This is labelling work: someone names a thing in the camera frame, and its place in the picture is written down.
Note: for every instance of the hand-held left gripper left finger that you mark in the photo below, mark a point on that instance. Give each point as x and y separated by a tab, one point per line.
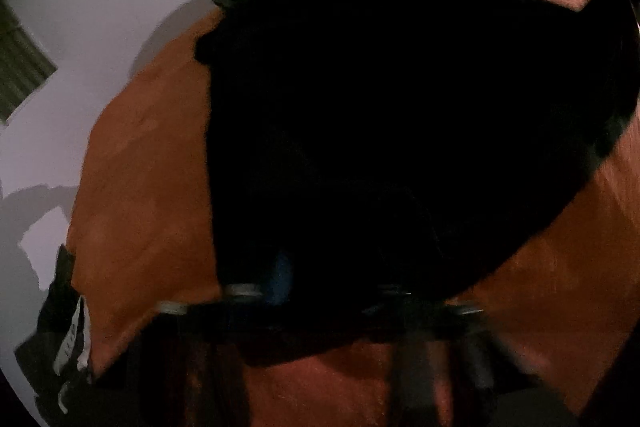
279	279

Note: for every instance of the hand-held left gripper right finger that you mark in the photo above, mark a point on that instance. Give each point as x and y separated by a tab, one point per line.
400	307

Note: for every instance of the black garment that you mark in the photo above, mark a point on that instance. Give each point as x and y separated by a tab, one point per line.
390	117

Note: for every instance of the orange blanket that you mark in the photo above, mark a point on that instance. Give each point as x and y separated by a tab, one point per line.
145	187

